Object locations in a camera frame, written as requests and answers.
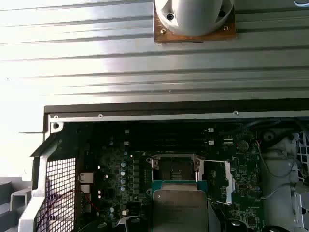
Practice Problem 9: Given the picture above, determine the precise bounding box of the metal socket cover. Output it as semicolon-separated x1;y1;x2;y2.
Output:
196;158;236;206

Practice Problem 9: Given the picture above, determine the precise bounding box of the red twisted wire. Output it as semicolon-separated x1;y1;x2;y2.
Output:
35;189;101;229

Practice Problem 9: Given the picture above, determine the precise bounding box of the green motherboard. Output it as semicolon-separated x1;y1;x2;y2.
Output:
77;122;266;232

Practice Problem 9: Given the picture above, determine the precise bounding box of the silver coin cell battery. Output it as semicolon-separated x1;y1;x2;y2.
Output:
236;140;249;152

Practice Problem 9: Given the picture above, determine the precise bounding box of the CPU socket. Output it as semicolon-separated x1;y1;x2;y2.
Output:
146;154;206;185

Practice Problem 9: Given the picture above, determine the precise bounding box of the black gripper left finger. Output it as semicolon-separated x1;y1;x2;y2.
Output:
83;216;152;232

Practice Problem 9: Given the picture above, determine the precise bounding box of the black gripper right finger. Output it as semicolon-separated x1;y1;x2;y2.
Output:
208;202;287;232

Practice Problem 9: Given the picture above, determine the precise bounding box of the grey metal drive cage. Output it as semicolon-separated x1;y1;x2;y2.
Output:
259;125;309;232

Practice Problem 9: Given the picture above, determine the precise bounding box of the grey parts rack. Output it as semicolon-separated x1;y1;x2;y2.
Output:
0;177;33;232

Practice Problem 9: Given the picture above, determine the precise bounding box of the silver CPU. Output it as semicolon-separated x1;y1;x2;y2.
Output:
151;179;209;232

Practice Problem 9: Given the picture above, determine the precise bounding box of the black PC case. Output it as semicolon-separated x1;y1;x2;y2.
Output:
18;98;309;232

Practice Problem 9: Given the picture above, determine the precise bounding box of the black RAM slot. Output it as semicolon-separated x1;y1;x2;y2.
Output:
124;128;214;134
124;139;214;145
124;133;214;140
124;145;214;151

